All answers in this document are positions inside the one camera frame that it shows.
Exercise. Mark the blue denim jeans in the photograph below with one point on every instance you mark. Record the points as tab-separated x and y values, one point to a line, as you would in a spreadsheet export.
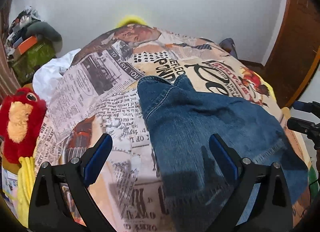
180	122

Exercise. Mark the striped brown curtain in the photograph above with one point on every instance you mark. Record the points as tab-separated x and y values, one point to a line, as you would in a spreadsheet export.
8	80

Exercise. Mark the yellow fleece blanket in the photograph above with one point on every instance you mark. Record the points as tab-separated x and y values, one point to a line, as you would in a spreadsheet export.
25	186

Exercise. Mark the brown wooden door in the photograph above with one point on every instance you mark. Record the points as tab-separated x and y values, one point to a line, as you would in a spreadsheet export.
294	59

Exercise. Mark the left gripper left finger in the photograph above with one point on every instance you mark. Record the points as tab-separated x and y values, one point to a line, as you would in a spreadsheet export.
48	209

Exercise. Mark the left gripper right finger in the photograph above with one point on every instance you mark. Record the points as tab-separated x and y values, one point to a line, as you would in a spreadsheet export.
260	200

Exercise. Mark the green patterned storage box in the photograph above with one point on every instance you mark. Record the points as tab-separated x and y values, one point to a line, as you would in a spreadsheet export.
35	57

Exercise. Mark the printed newspaper pattern blanket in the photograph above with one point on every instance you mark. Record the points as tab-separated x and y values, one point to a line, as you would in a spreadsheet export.
160	96

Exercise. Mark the blue grey backpack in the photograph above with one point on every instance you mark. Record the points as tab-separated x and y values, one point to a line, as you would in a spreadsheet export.
228	45

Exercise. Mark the red plush parrot toy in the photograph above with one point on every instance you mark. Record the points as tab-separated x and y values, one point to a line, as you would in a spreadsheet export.
22	116

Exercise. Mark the orange shoe box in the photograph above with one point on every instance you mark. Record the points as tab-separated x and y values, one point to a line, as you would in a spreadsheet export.
27	44

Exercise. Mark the pile of clutter items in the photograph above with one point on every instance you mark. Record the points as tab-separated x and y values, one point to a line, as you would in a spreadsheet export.
18	29

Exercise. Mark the white cloth bundle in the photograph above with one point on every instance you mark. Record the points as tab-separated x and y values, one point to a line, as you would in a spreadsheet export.
47	77

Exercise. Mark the grey neck pillow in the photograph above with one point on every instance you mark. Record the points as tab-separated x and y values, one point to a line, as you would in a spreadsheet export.
45	30

